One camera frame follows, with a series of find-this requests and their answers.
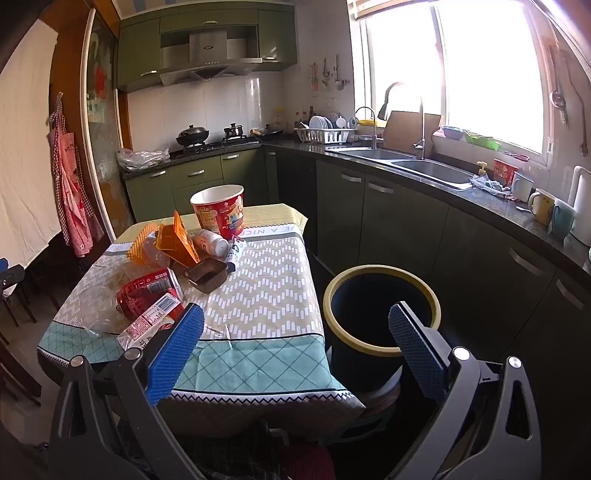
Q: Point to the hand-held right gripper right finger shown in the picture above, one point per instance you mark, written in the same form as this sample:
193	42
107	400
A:
415	350

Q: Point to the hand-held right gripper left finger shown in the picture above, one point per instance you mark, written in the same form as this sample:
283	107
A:
175	355

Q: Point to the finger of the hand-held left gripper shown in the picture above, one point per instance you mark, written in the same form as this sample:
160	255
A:
5	285

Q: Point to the white red-label wrapper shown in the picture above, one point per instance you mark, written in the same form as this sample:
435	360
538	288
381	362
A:
147	321

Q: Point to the dark blue yellow-rimmed trash bin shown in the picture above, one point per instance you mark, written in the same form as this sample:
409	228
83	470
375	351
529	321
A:
360	369

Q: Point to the red snack packet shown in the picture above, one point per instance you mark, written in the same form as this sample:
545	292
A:
143	290

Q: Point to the brown plastic tray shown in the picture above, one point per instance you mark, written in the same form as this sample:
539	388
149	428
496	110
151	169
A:
207	277

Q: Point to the clear plastic container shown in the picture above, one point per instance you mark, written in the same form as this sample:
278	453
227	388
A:
94	307

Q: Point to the orange snack bag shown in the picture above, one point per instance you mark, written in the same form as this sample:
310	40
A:
178	244

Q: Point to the orange foam fruit net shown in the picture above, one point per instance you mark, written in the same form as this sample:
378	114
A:
138	247

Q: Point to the large red noodle cup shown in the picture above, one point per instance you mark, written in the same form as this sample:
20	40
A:
221	217

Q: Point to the dark wooden chair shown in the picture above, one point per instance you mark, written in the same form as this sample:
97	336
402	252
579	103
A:
14	369
46	272

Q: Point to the round wooden stool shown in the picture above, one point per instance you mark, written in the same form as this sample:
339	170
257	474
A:
374	407

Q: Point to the patterned tablecloth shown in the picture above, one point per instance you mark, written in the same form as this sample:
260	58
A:
268	295

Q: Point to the red checked apron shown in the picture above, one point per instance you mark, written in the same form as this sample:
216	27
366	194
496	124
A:
74	194

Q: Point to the grey foil packet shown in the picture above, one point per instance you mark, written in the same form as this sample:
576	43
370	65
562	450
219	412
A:
235	256

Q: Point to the white plastic bottle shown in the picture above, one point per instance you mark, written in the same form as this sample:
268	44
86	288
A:
210	242

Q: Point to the white cloth sheet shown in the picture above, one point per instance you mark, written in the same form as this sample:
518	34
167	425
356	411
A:
27	161

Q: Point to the steel double sink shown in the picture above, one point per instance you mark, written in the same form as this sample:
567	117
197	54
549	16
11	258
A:
429	170

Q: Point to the grey dish rag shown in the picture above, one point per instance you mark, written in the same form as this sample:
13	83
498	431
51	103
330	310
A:
489	184

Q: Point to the clear plastic bags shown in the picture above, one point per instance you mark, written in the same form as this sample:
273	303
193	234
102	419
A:
141	159

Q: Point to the cream yellow mug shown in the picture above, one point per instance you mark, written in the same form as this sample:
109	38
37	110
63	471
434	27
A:
544	207

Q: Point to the white mug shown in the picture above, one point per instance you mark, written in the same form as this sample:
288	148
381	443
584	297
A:
522	187

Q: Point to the sliding door with picture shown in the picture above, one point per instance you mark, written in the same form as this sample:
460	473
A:
104	115

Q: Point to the teal mug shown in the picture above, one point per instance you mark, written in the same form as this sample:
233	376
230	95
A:
563	219

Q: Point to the small red noodle cup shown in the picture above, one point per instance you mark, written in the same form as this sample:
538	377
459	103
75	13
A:
503	173

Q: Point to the gas stove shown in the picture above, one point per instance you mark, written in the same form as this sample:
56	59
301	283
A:
217	146

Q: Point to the red scissors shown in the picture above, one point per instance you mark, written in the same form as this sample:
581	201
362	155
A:
517	156

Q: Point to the white kettle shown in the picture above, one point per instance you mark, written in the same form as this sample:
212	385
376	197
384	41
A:
581	207

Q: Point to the wooden cutting board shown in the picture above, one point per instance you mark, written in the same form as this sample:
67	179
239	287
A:
401	131

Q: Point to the black wok with lid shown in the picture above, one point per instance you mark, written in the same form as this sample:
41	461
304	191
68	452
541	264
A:
191	136

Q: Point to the green plastic basket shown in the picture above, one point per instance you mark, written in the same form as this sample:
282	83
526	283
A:
482	141

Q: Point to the short curved steel faucet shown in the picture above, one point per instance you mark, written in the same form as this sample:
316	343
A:
373	134

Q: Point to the purple bowl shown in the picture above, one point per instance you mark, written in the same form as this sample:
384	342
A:
453	133

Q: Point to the tall steel faucet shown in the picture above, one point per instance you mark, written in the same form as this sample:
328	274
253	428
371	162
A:
421	129

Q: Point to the dark cooking pot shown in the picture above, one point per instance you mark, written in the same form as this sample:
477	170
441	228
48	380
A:
234	131

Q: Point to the white dish rack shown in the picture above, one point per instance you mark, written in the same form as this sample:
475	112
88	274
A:
323	136

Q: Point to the black frying pan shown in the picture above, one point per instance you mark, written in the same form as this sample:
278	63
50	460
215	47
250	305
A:
270	133

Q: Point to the stack of white plates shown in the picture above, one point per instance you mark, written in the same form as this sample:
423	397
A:
319	123

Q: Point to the hanging kitchen utensils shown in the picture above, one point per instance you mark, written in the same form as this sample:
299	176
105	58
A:
339	81

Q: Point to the kitchen window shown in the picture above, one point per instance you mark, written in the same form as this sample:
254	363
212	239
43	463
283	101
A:
489	78

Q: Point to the hanging steel ladle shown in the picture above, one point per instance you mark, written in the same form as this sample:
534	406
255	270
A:
557	99

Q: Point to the steel range hood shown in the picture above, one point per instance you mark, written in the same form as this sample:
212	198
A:
207	50

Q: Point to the green wall cabinets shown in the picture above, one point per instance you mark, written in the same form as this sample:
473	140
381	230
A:
138	50

